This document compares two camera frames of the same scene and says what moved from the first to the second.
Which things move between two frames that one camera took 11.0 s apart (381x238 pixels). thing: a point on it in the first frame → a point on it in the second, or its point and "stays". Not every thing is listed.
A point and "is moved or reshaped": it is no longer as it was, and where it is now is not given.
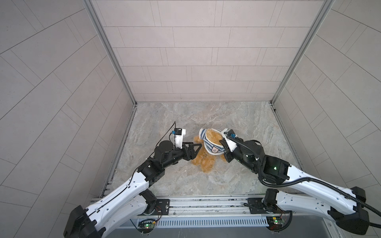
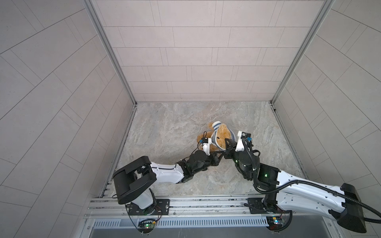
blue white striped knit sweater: [210, 148] → [213, 138]
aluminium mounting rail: [211, 206] stays
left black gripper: [188, 151] → [213, 161]
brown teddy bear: [206, 160] is moved or reshaped
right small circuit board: [275, 223] stays
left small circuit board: [146, 225] stays
